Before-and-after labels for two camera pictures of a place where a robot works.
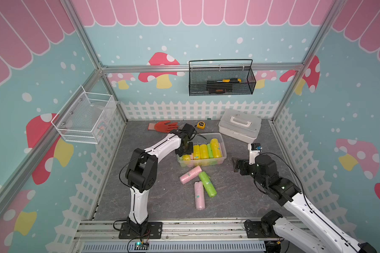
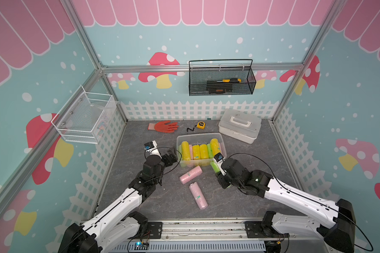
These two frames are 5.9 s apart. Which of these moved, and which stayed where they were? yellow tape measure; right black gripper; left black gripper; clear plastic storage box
Moved: left black gripper; right black gripper
Stayed: clear plastic storage box; yellow tape measure
